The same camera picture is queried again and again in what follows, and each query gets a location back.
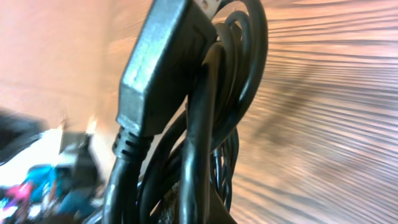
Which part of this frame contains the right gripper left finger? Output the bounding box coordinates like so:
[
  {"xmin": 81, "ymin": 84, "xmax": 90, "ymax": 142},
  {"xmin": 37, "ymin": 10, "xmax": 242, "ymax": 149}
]
[{"xmin": 156, "ymin": 182, "xmax": 179, "ymax": 224}]

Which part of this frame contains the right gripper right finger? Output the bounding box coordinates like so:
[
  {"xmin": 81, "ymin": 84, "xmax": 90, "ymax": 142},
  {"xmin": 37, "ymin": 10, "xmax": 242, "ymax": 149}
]
[{"xmin": 208, "ymin": 185, "xmax": 237, "ymax": 224}]

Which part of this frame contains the black USB-C cable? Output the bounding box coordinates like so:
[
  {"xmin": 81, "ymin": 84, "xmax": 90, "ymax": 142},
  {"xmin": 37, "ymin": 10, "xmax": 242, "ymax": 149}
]
[{"xmin": 211, "ymin": 127, "xmax": 240, "ymax": 212}]

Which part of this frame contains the black USB-A cable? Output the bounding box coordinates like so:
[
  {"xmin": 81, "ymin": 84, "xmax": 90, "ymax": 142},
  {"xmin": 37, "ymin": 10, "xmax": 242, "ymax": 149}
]
[{"xmin": 83, "ymin": 0, "xmax": 270, "ymax": 224}]

